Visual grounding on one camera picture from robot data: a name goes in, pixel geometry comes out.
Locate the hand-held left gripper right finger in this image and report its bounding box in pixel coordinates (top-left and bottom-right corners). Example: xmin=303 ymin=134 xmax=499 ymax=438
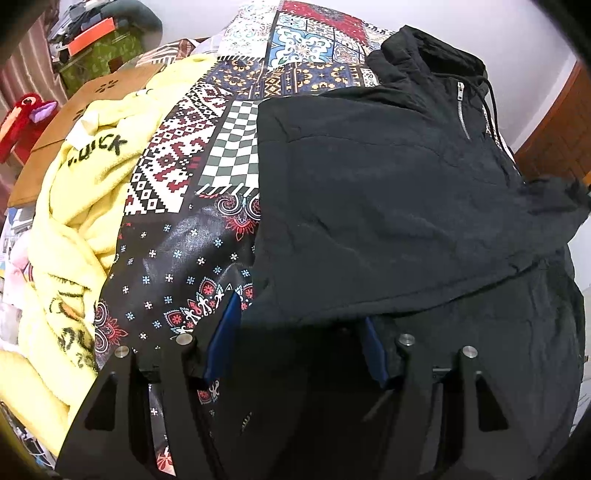
xmin=360 ymin=316 xmax=551 ymax=480

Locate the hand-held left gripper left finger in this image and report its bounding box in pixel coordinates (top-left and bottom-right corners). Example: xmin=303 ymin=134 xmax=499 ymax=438
xmin=55 ymin=294 xmax=245 ymax=480

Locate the black hooded jacket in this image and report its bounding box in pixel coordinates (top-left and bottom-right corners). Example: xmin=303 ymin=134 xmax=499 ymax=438
xmin=203 ymin=25 xmax=591 ymax=480

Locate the yellow fleece garment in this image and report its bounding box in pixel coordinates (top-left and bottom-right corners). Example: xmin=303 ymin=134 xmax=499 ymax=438
xmin=0 ymin=53 xmax=218 ymax=460

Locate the patchwork printed blanket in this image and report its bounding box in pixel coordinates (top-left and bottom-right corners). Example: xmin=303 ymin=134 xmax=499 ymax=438
xmin=95 ymin=0 xmax=522 ymax=480

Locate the brown wooden cabinet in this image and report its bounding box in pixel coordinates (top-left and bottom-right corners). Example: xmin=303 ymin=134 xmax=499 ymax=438
xmin=514 ymin=60 xmax=591 ymax=182

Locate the red plush toy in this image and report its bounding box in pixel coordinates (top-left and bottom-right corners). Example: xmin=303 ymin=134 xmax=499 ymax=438
xmin=0 ymin=92 xmax=61 ymax=164

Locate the green patterned box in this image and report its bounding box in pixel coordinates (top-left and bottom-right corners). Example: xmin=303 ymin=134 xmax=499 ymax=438
xmin=58 ymin=28 xmax=145 ymax=99

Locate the striped curtain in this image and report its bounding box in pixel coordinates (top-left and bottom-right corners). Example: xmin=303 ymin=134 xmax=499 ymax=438
xmin=0 ymin=14 xmax=70 ymax=121

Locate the orange box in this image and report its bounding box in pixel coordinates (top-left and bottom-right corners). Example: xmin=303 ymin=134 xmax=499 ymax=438
xmin=64 ymin=17 xmax=117 ymax=52

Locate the grey cushion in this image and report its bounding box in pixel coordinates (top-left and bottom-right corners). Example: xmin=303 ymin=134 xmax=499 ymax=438
xmin=108 ymin=0 xmax=163 ymax=43

